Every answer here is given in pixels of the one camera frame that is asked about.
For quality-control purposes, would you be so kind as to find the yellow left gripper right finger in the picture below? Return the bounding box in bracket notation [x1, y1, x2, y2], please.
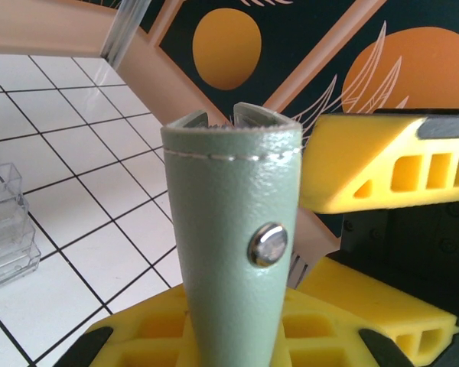
[278, 288, 410, 367]

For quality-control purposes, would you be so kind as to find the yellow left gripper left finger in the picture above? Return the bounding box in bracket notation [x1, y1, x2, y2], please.
[59, 285, 200, 367]

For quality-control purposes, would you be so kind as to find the clear acrylic card stand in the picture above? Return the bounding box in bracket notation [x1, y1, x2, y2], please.
[0, 162, 42, 294]

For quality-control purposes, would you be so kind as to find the aluminium corner post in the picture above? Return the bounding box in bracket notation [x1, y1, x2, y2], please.
[101, 0, 148, 69]

